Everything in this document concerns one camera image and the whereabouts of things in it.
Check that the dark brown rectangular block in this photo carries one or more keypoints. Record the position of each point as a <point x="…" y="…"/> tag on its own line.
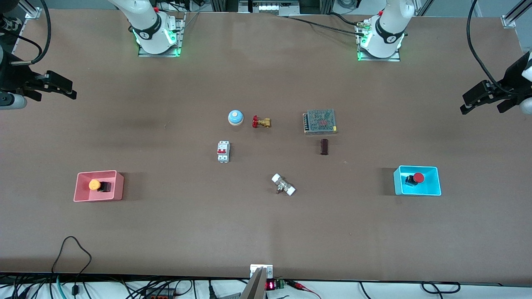
<point x="324" y="147"/>

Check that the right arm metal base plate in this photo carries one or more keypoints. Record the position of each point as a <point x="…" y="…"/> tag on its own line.
<point x="160" y="52"/>

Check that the pink plastic bin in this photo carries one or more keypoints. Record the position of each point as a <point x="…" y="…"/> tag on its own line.
<point x="117" y="187"/>

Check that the red digit display module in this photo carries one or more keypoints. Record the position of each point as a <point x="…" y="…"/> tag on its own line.
<point x="270" y="285"/>

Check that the white circuit breaker red switches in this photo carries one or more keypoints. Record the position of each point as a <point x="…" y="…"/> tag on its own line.
<point x="223" y="151"/>

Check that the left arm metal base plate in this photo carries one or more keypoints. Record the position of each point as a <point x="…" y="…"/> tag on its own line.
<point x="380" y="59"/>

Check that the white metal pipe fitting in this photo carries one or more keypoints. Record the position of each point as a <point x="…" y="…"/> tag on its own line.
<point x="283" y="185"/>

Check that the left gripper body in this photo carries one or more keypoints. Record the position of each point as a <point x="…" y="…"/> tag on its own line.
<point x="513" y="75"/>

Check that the yellow push button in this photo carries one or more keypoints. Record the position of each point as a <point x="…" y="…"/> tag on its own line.
<point x="94" y="185"/>

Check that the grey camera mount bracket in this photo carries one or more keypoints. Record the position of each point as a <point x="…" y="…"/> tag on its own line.
<point x="255" y="286"/>

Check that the red push button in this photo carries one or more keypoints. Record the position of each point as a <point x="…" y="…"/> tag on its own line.
<point x="418" y="177"/>

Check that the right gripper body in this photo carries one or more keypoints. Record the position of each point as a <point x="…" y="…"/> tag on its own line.
<point x="12" y="77"/>

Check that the metal mesh power supply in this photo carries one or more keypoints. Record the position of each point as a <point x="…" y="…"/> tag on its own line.
<point x="320" y="121"/>

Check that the black power strip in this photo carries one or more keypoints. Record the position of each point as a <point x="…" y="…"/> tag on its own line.
<point x="162" y="294"/>

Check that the blue round bell button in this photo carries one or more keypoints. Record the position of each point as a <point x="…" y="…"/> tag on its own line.
<point x="235" y="117"/>

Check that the silver metal rack frame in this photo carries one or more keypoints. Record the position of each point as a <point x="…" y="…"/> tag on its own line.
<point x="268" y="7"/>

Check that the cyan plastic bin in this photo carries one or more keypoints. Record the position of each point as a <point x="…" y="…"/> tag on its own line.
<point x="433" y="185"/>

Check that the aluminium frame profile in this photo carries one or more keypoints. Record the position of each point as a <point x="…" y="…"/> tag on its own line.
<point x="509" y="20"/>
<point x="33" y="10"/>
<point x="423" y="8"/>

